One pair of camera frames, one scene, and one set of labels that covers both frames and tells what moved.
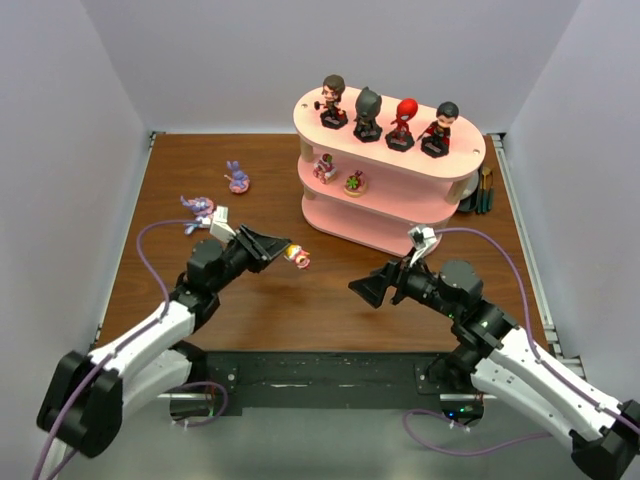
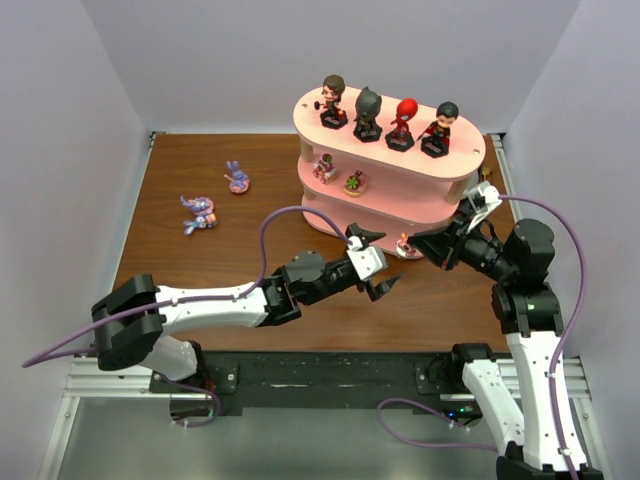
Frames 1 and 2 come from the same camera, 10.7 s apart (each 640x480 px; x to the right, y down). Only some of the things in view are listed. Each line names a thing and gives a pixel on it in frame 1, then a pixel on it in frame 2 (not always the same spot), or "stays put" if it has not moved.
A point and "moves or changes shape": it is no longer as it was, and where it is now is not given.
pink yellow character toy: [301, 257] moves or changes shape
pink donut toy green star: [356, 184] stays put
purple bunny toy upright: [239, 182] stays put
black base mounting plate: [330, 383] stays put
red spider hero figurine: [402, 139] stays put
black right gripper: [395, 282] → [451, 245]
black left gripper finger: [272, 248] → [365, 236]
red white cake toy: [325, 169] stays put
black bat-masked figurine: [367, 128] stays put
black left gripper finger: [259, 242] → [376, 291]
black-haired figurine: [436, 138] stays put
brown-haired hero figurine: [333, 117] stays put
